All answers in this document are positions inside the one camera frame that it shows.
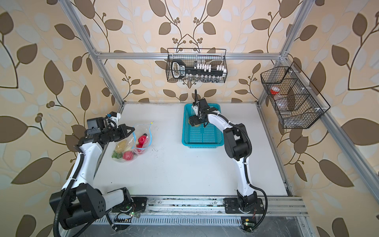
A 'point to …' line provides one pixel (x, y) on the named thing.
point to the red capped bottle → (275, 91)
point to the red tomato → (128, 155)
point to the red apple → (141, 140)
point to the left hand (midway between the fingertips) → (133, 127)
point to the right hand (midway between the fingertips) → (197, 120)
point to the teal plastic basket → (199, 137)
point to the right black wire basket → (298, 103)
